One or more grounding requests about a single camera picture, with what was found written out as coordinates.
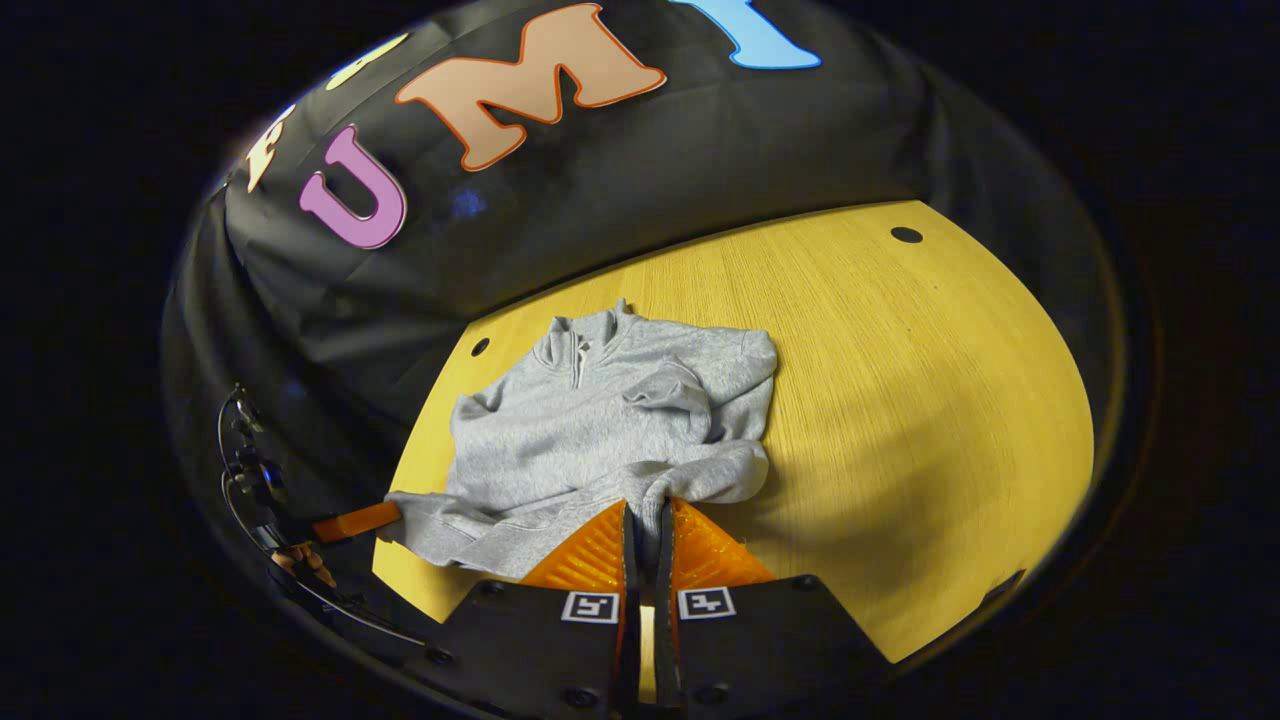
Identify black backdrop cloth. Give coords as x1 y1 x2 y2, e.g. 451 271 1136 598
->
160 0 1131 561

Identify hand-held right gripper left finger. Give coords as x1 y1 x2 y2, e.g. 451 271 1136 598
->
430 500 641 716

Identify grey zip-neck sweatshirt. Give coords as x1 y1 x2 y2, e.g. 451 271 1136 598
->
385 298 779 581

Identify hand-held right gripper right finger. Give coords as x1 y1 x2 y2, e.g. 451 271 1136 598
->
655 497 896 711

